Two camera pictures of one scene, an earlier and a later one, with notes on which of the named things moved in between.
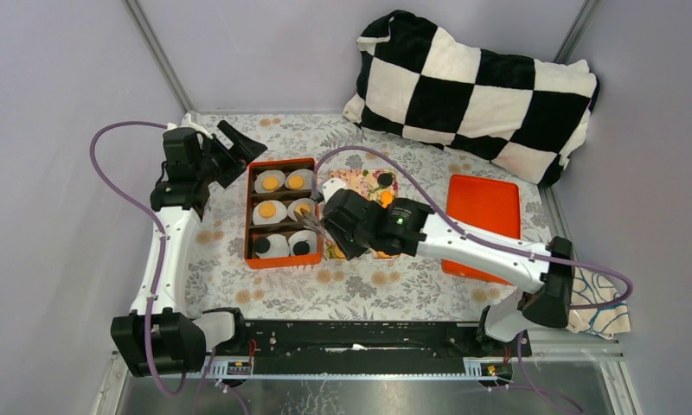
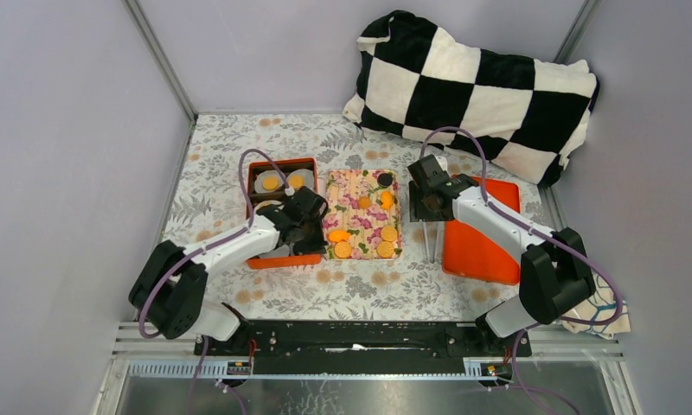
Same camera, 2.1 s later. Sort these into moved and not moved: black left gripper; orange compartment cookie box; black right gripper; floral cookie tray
Moved: black right gripper; black left gripper
Not moved: orange compartment cookie box; floral cookie tray
